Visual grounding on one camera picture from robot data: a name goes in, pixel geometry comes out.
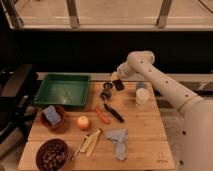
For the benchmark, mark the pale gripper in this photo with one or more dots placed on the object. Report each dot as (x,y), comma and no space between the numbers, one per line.
(114,76)

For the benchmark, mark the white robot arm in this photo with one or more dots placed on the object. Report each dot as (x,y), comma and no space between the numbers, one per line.
(197,137)

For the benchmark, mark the white lidded jar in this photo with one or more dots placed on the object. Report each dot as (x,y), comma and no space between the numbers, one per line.
(142,94)

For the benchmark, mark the orange carrot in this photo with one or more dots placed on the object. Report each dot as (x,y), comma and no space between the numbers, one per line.
(102,116)

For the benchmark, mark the yellow orange fruit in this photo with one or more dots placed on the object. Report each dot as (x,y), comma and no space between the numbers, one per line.
(83,123)

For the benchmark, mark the blue grey cloth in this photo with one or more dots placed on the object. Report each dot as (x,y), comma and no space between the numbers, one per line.
(119,138)

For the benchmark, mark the green plastic tray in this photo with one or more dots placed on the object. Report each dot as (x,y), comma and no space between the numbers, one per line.
(66,90)

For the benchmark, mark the wooden utensil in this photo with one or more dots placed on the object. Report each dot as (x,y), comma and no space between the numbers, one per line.
(90,143)

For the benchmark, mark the metal butter knife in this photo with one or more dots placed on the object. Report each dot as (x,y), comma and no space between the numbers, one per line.
(79,147)

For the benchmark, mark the red bowl with sponge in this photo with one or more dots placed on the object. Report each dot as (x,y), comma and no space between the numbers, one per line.
(60,110)

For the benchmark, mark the blue sponge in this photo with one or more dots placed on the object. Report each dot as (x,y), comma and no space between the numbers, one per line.
(51,115)

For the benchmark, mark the black chair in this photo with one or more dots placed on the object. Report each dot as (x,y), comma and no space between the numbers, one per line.
(16,92)

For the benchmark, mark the dark bowl of nuts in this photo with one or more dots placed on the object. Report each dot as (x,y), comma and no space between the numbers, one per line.
(52,155)

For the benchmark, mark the black handled peeler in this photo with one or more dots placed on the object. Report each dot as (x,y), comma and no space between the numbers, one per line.
(113,112)

